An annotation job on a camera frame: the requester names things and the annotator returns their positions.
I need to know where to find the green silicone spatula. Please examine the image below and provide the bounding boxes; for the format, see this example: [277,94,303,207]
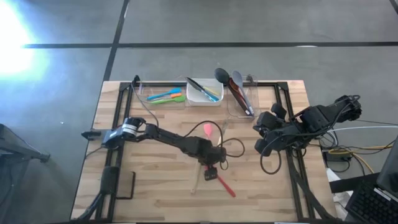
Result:
[150,95,187,105]

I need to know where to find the white floor cable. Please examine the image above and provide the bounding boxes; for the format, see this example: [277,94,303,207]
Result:
[323,125,398,134]

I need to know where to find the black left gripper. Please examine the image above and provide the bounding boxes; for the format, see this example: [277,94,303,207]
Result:
[198,146,228,182]

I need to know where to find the black power box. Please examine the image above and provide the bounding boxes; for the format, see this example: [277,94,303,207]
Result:
[323,149,354,163]

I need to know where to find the black laptop computer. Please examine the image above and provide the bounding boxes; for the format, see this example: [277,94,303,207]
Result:
[345,136,398,224]

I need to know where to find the black plastic ladle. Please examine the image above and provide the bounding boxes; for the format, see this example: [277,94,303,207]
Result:
[213,67,254,116]

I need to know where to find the dark wooden spoon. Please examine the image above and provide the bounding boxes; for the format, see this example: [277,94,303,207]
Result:
[229,80,251,116]

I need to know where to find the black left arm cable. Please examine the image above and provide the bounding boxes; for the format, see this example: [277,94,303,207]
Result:
[130,74,246,171]

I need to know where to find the wooden slotted spatula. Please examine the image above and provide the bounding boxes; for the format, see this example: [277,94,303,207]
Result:
[190,161,203,195]

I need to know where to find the yellow floor cable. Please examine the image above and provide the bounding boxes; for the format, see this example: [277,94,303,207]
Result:
[328,145,396,175]

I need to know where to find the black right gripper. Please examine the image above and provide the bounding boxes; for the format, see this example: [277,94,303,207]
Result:
[252,103,297,156]

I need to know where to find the teal handled kitchen knife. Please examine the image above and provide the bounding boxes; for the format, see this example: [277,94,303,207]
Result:
[185,77,215,100]

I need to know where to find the red silicone spatula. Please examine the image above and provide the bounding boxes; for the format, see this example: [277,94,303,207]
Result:
[204,165,236,198]

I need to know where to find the black side stand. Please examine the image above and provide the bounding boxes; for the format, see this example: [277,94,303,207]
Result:
[0,123,51,224]

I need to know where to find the clear plastic bin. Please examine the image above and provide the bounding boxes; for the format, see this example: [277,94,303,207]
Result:
[137,81,187,108]
[226,79,262,119]

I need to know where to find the grey silicone spoon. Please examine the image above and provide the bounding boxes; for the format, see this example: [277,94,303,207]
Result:
[231,70,256,116]

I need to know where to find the white plastic bin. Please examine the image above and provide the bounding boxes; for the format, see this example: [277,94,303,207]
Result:
[185,77,224,107]

